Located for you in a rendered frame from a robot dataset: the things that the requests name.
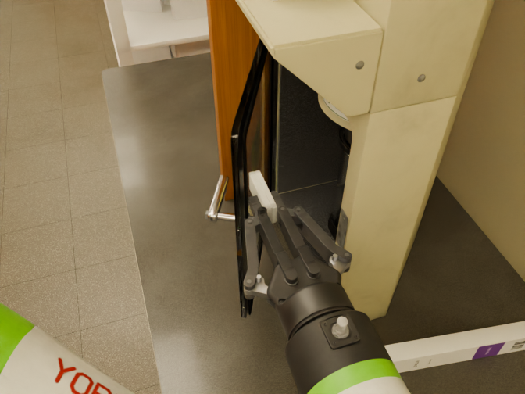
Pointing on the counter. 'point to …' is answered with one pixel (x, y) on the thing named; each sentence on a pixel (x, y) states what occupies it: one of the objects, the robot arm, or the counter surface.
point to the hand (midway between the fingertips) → (262, 196)
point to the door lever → (219, 202)
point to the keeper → (342, 229)
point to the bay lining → (304, 137)
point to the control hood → (322, 46)
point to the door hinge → (274, 123)
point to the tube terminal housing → (402, 135)
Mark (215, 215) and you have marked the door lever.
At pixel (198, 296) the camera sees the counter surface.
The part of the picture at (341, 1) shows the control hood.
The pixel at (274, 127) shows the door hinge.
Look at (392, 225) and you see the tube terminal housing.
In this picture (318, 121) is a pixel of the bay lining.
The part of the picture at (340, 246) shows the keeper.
